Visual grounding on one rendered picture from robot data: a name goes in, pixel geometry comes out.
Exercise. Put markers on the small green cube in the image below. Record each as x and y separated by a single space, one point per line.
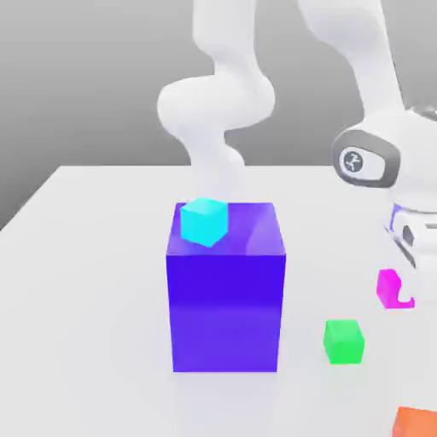
343 343

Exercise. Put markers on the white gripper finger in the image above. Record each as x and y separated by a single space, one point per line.
407 290

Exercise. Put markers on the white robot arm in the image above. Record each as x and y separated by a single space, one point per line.
218 102

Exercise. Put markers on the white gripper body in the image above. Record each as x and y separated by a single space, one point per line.
425 269

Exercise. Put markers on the large blue box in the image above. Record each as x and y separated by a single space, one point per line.
225 307

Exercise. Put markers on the small magenta cube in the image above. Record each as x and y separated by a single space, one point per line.
387 288

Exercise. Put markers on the small cyan cube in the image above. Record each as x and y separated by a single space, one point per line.
203 222

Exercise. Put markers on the large orange box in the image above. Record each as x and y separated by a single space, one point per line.
416 423

